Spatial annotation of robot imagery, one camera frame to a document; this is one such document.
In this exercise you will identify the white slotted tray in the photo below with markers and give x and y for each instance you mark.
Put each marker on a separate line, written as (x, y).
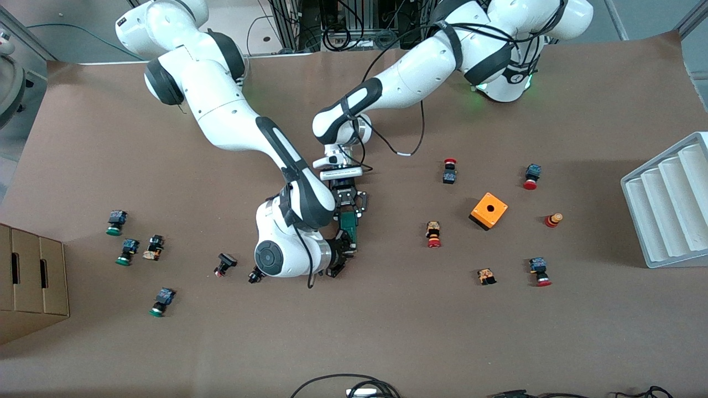
(666, 210)

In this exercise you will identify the green push button blue base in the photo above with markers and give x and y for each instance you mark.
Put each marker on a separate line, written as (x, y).
(116, 219)
(128, 249)

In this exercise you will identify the white plug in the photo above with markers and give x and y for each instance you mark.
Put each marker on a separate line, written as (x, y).
(362, 393)

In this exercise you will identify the orange button enclosure box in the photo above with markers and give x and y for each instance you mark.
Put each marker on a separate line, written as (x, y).
(487, 215)

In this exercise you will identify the black selector switch orange base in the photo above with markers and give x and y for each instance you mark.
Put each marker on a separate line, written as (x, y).
(254, 276)

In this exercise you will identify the brown cardboard box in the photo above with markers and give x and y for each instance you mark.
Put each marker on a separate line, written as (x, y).
(29, 276)
(5, 276)
(54, 276)

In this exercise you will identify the green push button white base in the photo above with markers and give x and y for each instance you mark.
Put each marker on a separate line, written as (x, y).
(164, 298)

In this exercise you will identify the red yellow button head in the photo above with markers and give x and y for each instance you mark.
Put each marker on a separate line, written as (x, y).
(553, 220)

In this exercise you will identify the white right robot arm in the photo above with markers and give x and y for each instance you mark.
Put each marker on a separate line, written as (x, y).
(221, 110)

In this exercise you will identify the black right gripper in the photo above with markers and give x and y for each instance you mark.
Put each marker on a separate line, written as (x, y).
(338, 246)

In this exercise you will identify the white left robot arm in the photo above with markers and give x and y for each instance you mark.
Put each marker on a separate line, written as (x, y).
(420, 72)

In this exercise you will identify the orange contact block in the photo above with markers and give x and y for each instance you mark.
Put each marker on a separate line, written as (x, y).
(487, 276)

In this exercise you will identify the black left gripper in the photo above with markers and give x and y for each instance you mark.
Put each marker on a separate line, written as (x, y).
(345, 195)

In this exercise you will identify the black selector switch white base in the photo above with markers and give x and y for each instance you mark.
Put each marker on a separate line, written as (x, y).
(154, 247)

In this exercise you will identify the aluminium post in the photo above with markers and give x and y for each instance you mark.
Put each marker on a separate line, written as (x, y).
(694, 17)

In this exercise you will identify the red push button black base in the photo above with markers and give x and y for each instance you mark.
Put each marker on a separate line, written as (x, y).
(450, 176)

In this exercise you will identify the red push button blue base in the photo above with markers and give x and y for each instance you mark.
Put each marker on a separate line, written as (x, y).
(539, 270)
(532, 174)

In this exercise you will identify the green terminal block module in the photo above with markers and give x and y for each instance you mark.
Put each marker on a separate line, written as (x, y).
(349, 221)

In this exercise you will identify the red push button orange base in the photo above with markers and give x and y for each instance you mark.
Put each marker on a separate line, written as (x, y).
(433, 232)

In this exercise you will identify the aluminium rack frame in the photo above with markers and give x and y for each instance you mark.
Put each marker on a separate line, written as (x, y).
(287, 22)

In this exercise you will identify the grey round stand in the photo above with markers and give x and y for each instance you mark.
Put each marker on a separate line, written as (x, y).
(10, 83)

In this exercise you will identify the black flat button red base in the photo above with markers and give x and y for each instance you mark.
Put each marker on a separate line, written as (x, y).
(225, 261)

